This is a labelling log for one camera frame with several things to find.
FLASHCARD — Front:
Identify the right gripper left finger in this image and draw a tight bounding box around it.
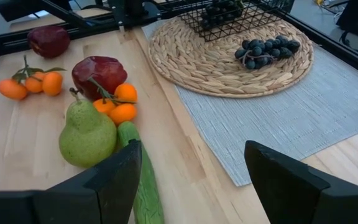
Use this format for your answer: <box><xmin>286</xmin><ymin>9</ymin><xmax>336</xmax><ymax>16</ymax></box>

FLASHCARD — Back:
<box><xmin>0</xmin><ymin>139</ymin><xmax>143</xmax><ymax>224</ymax></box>

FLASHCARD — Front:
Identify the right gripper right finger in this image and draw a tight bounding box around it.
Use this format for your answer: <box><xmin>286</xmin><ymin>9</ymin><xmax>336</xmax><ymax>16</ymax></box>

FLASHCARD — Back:
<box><xmin>244</xmin><ymin>139</ymin><xmax>358</xmax><ymax>224</ymax></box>

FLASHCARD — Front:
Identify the green pear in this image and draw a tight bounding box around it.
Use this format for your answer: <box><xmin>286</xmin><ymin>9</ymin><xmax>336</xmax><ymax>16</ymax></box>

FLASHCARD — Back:
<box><xmin>58</xmin><ymin>88</ymin><xmax>118</xmax><ymax>169</ymax></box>

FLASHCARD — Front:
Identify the green cucumber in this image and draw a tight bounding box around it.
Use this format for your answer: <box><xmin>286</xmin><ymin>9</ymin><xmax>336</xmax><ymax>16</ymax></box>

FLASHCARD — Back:
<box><xmin>116</xmin><ymin>121</ymin><xmax>165</xmax><ymax>224</ymax></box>

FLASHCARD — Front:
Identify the tangerine cluster with stem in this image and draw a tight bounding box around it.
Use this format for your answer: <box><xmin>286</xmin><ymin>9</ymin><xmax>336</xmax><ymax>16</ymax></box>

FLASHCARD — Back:
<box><xmin>87</xmin><ymin>77</ymin><xmax>139</xmax><ymax>126</ymax></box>
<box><xmin>0</xmin><ymin>55</ymin><xmax>67</xmax><ymax>101</ymax></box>

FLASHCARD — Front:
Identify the dark red apple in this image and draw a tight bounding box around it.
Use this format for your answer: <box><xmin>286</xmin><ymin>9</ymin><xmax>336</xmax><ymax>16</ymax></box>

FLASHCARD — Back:
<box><xmin>71</xmin><ymin>55</ymin><xmax>129</xmax><ymax>102</ymax></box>
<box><xmin>27</xmin><ymin>26</ymin><xmax>71</xmax><ymax>59</ymax></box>

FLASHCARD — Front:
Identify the grey rectangular placemat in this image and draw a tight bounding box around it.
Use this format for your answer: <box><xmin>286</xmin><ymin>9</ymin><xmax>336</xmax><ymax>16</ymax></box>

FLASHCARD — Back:
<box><xmin>141</xmin><ymin>18</ymin><xmax>358</xmax><ymax>187</ymax></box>

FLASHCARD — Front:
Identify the round woven placemat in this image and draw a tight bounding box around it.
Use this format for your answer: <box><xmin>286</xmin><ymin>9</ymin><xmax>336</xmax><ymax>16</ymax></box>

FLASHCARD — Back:
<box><xmin>147</xmin><ymin>15</ymin><xmax>315</xmax><ymax>99</ymax></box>

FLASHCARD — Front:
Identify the black wire basket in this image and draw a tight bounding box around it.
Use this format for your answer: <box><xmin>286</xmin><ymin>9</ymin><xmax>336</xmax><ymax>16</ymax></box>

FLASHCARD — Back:
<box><xmin>160</xmin><ymin>0</ymin><xmax>295</xmax><ymax>43</ymax></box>

